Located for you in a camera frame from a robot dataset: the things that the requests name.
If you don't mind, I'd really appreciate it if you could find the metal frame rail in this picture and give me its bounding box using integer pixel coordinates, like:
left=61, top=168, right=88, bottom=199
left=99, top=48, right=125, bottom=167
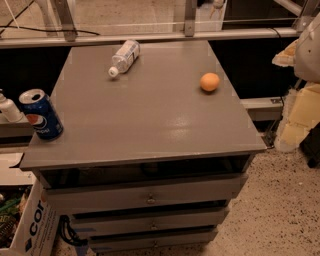
left=0, top=27, right=300, bottom=49

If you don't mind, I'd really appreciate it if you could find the grey drawer cabinet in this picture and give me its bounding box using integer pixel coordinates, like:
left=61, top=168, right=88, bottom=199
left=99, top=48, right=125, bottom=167
left=21, top=41, right=265, bottom=244

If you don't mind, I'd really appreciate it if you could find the clear plastic water bottle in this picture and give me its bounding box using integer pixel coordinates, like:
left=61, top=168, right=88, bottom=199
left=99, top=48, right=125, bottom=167
left=108, top=40, right=140, bottom=78

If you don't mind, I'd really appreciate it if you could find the white pump bottle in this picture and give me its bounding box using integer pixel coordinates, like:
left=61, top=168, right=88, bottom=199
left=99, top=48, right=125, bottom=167
left=0, top=91, right=23, bottom=122

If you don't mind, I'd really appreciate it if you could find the white cardboard box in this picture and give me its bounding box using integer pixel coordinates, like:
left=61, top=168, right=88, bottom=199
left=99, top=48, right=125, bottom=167
left=0, top=180, right=59, bottom=256

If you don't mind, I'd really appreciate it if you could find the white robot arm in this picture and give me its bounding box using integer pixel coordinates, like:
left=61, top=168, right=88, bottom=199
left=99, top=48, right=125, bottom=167
left=272, top=13, right=320, bottom=83

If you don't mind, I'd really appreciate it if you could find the middle grey drawer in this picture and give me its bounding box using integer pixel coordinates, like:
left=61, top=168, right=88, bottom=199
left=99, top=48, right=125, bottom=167
left=71, top=207, right=229, bottom=238

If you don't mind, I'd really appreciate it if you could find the black cable bundle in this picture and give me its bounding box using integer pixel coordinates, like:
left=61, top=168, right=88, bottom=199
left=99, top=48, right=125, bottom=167
left=58, top=215, right=88, bottom=248

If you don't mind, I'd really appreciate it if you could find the grey drawer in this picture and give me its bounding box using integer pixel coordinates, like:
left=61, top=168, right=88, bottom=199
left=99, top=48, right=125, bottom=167
left=46, top=173, right=248, bottom=215
left=89, top=227, right=217, bottom=253
left=71, top=207, right=229, bottom=238

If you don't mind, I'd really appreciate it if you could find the orange fruit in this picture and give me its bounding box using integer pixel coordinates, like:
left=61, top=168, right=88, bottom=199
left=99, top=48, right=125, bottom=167
left=200, top=73, right=220, bottom=92

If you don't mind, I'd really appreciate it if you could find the bottom grey drawer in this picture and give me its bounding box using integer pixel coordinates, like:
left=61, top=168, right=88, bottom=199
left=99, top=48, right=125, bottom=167
left=89, top=227, right=217, bottom=253

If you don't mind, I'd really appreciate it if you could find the top grey drawer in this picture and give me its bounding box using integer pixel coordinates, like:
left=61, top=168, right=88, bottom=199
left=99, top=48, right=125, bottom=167
left=46, top=173, right=248, bottom=215

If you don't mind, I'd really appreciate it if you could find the blue pepsi can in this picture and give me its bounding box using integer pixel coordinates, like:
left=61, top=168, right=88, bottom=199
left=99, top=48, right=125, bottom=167
left=19, top=89, right=63, bottom=140

